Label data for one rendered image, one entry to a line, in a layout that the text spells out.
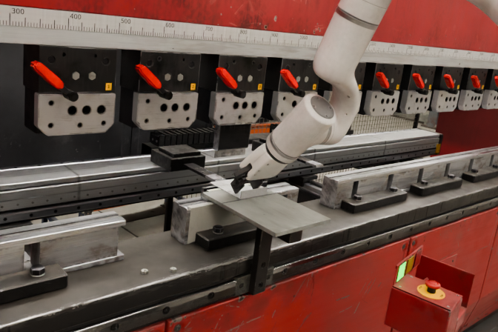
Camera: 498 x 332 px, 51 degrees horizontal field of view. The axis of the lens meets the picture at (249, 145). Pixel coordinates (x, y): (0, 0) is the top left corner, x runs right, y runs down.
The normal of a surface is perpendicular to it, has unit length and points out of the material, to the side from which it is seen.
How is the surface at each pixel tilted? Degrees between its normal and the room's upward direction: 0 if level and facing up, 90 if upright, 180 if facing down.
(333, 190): 90
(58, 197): 90
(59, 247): 90
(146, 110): 90
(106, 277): 0
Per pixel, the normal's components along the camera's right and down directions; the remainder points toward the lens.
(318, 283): 0.65, 0.26
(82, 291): 0.12, -0.96
